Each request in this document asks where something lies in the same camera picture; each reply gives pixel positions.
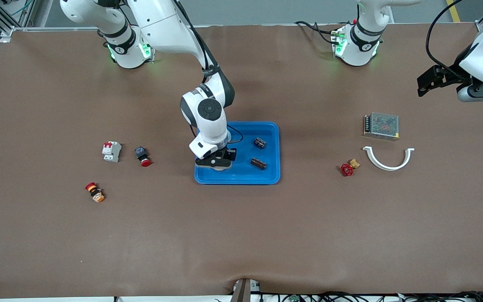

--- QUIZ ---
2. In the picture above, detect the blue plastic tray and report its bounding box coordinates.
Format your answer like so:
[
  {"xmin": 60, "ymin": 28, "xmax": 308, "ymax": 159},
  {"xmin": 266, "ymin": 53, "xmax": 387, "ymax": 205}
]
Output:
[{"xmin": 194, "ymin": 122, "xmax": 281, "ymax": 185}]

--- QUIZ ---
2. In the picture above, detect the metal mesh power supply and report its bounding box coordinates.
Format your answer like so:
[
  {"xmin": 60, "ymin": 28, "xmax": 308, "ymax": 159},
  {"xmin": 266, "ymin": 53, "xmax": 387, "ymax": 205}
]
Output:
[{"xmin": 363, "ymin": 112, "xmax": 400, "ymax": 141}]

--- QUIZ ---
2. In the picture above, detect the red push button black body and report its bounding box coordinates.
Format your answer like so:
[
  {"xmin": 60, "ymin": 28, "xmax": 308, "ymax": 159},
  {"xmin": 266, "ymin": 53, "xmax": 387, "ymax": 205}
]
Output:
[{"xmin": 134, "ymin": 146, "xmax": 152, "ymax": 167}]

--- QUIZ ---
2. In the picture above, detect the red emergency button orange body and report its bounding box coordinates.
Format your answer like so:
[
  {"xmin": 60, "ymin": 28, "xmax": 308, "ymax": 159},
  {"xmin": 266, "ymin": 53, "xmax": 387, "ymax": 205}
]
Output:
[{"xmin": 85, "ymin": 182, "xmax": 105, "ymax": 203}]

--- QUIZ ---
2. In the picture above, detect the white half-ring pipe clamp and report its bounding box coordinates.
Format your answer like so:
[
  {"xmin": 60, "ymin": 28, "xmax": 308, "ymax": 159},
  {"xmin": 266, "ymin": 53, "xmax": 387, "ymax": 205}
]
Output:
[{"xmin": 362, "ymin": 146, "xmax": 415, "ymax": 171}]

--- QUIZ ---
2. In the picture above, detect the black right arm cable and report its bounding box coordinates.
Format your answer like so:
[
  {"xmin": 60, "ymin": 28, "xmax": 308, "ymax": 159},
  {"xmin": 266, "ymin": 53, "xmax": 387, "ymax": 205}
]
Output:
[{"xmin": 172, "ymin": 0, "xmax": 244, "ymax": 145}]

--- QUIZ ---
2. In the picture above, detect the white circuit breaker red switch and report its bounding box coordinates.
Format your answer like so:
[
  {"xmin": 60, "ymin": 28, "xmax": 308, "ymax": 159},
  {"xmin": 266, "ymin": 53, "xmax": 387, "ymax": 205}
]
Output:
[{"xmin": 101, "ymin": 141, "xmax": 122, "ymax": 163}]

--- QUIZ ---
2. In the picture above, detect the brass valve red handle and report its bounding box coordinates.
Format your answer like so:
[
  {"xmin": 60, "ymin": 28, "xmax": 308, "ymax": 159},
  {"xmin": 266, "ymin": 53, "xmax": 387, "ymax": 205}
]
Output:
[{"xmin": 340, "ymin": 158, "xmax": 360, "ymax": 177}]

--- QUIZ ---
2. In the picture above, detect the black left arm base cable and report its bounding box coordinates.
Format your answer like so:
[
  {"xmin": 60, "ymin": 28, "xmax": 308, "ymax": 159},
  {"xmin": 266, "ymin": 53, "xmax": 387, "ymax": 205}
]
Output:
[{"xmin": 294, "ymin": 20, "xmax": 343, "ymax": 46}]

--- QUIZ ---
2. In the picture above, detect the metal table edge bracket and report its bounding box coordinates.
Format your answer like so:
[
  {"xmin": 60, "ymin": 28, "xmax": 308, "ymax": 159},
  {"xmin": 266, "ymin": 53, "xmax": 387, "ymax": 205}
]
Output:
[{"xmin": 230, "ymin": 278, "xmax": 262, "ymax": 302}]

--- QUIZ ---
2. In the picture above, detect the black cable bundle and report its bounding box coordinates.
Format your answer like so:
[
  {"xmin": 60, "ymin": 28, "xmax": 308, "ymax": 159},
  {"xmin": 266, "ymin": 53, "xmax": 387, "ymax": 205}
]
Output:
[{"xmin": 214, "ymin": 291, "xmax": 483, "ymax": 302}]

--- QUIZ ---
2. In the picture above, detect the green cable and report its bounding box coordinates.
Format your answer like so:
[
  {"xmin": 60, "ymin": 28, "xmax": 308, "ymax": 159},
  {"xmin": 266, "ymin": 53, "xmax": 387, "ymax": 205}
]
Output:
[{"xmin": 3, "ymin": 0, "xmax": 36, "ymax": 21}]

